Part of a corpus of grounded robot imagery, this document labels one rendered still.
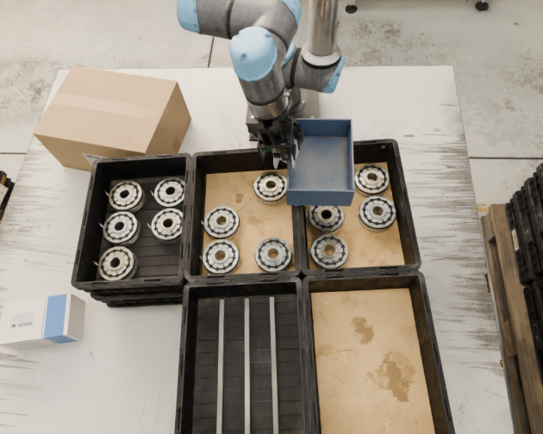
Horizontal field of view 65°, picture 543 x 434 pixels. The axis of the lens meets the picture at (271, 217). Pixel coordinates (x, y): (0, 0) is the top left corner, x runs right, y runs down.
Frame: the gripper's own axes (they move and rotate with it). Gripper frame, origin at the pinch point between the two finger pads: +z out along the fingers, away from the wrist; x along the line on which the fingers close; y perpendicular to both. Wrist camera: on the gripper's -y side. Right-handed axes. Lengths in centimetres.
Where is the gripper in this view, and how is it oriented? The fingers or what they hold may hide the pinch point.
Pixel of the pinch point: (288, 156)
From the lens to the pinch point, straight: 100.4
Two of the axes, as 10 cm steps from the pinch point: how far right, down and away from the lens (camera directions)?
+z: 2.1, 4.4, 8.7
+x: 9.7, -0.1, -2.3
